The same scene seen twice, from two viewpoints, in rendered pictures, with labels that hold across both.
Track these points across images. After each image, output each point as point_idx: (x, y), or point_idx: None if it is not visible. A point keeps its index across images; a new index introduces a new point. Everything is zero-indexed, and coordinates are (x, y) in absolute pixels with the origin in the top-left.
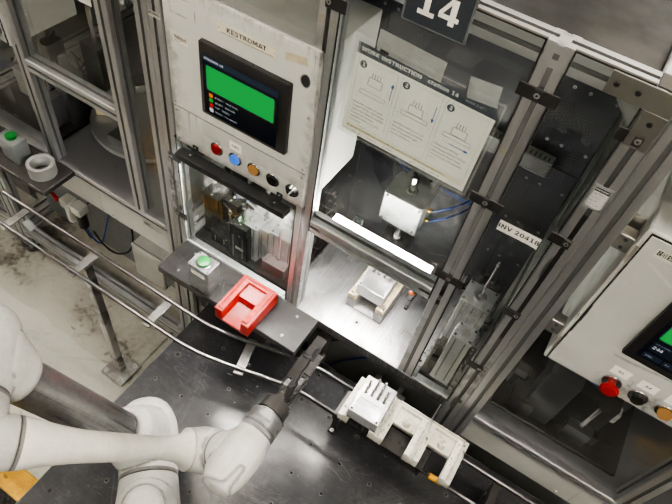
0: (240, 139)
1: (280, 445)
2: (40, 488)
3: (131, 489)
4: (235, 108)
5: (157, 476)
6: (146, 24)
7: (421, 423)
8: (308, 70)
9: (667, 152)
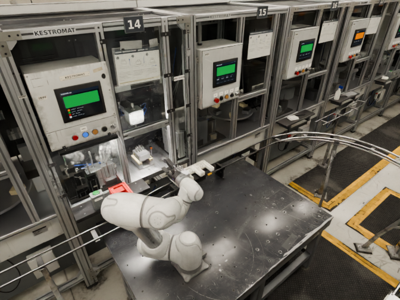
0: (84, 122)
1: None
2: None
3: (179, 240)
4: (81, 106)
5: (177, 236)
6: (18, 105)
7: (192, 167)
8: (103, 71)
9: (193, 30)
